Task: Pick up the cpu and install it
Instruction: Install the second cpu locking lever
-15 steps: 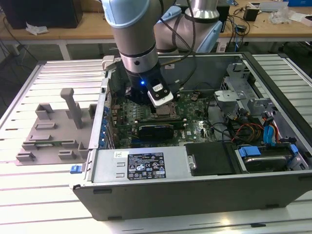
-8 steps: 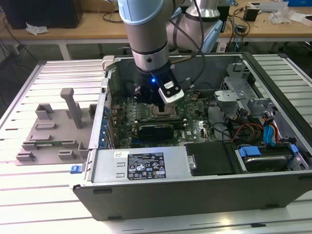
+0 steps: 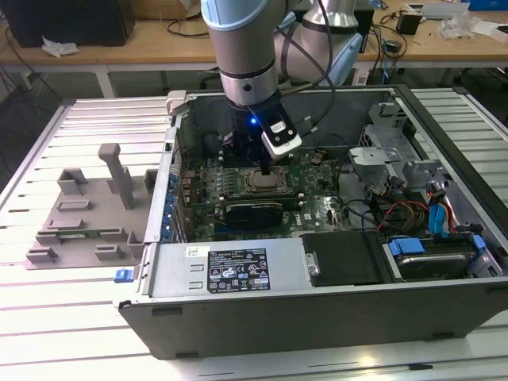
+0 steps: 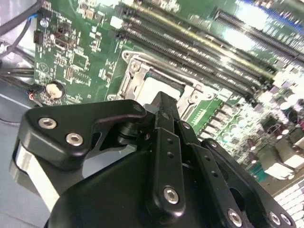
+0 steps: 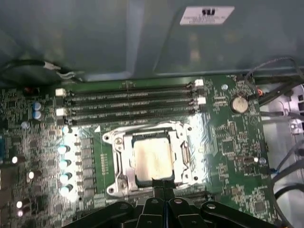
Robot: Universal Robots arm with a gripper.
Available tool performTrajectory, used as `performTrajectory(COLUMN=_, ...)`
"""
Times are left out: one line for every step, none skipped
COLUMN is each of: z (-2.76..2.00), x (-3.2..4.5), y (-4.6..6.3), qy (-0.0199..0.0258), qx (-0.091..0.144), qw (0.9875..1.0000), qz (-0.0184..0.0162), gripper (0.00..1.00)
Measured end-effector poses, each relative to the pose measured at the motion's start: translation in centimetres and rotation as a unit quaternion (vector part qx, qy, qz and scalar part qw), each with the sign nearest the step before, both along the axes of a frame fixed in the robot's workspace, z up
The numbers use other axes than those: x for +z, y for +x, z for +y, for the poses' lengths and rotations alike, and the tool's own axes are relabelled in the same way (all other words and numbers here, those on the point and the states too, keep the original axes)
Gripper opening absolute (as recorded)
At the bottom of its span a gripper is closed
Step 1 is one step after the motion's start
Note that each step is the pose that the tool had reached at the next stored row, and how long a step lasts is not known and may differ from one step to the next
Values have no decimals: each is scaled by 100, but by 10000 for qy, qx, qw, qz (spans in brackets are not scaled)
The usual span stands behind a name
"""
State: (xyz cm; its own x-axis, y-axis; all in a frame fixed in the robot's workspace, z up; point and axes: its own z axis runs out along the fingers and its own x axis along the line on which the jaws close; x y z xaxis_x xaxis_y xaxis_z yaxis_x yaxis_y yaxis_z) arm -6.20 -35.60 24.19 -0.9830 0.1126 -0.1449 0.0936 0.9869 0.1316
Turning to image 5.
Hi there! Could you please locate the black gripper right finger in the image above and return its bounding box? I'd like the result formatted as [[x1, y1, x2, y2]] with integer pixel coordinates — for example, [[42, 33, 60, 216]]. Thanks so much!
[[165, 179, 274, 228]]

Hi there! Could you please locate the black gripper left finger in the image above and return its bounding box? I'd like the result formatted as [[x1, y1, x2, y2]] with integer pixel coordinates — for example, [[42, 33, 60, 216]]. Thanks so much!
[[67, 179, 165, 228]]

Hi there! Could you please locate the silver topped CPU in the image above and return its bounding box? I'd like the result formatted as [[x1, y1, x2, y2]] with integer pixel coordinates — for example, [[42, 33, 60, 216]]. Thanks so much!
[[129, 132, 179, 190]]

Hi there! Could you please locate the metal socket cover frame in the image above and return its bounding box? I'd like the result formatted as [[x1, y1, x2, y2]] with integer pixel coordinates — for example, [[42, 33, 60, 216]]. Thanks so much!
[[113, 127, 192, 190]]

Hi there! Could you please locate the thin metal locking lever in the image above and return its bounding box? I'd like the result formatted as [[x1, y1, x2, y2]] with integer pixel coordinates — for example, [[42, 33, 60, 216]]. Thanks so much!
[[114, 120, 185, 133]]

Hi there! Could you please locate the CPU socket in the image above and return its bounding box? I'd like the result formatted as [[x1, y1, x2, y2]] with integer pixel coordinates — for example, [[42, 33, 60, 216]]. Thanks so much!
[[101, 120, 200, 198]]

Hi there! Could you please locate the green motherboard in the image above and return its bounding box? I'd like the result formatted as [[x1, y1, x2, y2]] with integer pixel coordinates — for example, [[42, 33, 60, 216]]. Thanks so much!
[[0, 75, 278, 228]]

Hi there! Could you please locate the black clip RAM slot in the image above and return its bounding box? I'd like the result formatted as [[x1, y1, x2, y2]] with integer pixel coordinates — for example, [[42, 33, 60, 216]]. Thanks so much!
[[65, 89, 198, 105], [64, 108, 199, 125]]

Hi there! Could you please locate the round coin battery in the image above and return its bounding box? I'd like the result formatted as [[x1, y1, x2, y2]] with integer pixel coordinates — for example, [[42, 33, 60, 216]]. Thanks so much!
[[231, 95, 249, 114]]

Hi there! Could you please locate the open black PC case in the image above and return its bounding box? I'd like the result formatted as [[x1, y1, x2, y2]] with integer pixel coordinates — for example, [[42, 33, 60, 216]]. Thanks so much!
[[0, 0, 304, 228]]

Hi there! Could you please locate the white sticker label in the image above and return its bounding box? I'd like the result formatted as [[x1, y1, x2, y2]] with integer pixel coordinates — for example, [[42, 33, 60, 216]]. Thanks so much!
[[179, 5, 236, 26]]

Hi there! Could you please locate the silver metal bracket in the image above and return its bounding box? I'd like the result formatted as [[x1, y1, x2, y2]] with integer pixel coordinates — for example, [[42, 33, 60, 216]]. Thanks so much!
[[260, 84, 304, 167]]

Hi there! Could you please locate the thick black wire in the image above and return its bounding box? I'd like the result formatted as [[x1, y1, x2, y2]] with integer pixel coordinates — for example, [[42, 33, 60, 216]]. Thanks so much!
[[258, 80, 304, 105]]

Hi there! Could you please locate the thin grey wire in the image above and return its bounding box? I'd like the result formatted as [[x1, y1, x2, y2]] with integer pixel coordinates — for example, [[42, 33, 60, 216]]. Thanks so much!
[[244, 56, 304, 83]]

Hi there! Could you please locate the black wire white tag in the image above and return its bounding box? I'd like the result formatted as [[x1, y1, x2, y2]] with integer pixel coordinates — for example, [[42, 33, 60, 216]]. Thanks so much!
[[0, 58, 86, 83]]

